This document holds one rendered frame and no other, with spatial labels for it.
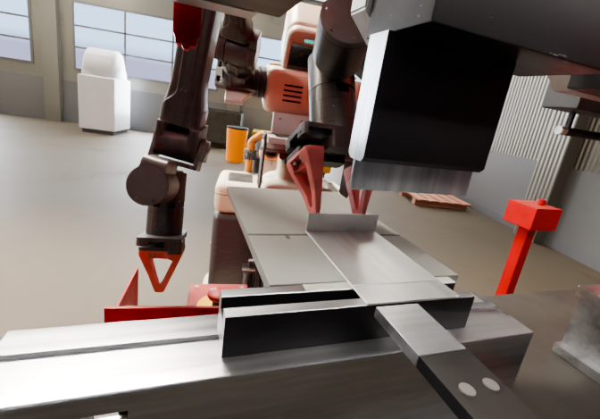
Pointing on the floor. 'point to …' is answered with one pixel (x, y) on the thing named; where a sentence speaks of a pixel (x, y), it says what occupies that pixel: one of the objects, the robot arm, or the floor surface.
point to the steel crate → (219, 118)
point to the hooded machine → (104, 93)
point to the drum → (236, 143)
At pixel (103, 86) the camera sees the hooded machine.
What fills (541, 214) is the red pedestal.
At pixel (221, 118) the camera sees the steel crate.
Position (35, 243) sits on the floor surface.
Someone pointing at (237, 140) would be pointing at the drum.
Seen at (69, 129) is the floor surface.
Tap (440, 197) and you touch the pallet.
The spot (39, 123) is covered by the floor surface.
